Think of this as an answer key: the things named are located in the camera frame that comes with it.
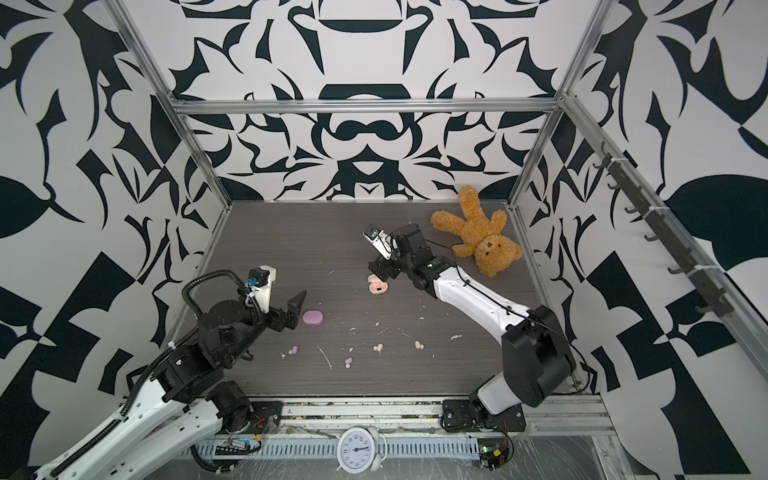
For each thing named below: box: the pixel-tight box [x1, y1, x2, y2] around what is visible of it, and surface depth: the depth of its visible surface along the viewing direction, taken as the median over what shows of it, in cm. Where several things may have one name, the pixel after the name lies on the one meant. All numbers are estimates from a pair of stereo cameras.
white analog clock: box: [336, 426, 388, 474], surface depth 70 cm
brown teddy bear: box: [431, 186, 523, 278], surface depth 104 cm
